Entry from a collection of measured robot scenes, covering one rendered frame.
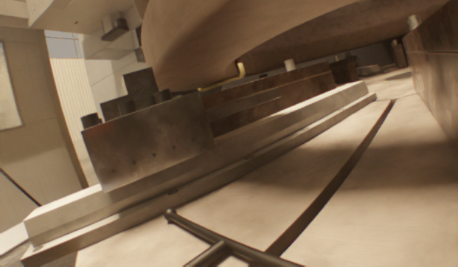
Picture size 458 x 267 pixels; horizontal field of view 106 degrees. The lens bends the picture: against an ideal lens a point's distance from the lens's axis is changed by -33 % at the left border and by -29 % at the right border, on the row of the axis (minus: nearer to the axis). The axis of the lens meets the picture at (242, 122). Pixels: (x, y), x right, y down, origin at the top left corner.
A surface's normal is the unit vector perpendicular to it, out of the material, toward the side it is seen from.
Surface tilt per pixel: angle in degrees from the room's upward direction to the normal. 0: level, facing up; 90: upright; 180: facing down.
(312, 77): 90
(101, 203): 71
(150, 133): 90
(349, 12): 90
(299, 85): 90
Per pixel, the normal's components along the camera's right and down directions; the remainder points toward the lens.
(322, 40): 0.07, 0.10
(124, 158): 0.51, -0.06
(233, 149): 0.39, -0.36
